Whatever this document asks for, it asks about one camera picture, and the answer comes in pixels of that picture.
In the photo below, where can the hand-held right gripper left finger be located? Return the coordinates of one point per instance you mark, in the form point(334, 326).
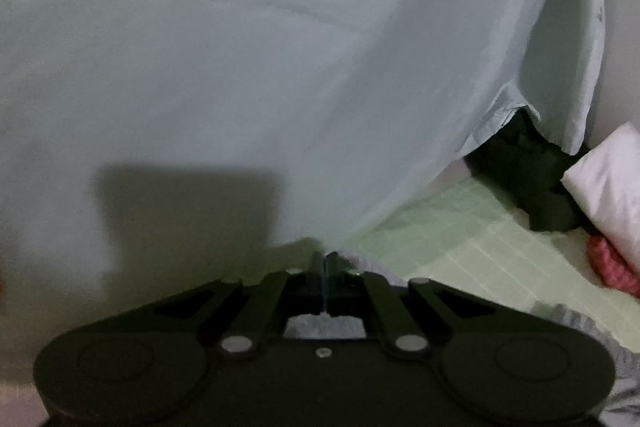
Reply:
point(317, 279)

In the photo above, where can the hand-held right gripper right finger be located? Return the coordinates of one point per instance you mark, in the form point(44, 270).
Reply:
point(331, 279)

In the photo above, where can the light blue shirt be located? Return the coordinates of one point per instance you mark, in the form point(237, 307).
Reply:
point(240, 72)

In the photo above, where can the light green checked bed sheet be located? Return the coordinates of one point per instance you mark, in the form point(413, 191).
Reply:
point(480, 252)

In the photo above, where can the dark green cloth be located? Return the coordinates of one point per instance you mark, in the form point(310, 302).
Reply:
point(530, 172)

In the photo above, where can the grey striped cloth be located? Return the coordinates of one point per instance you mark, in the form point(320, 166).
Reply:
point(575, 327)

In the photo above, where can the red patterned cloth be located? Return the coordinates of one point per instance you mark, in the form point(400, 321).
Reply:
point(614, 264)

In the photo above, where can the white pillow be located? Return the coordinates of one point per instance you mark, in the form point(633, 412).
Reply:
point(607, 187)

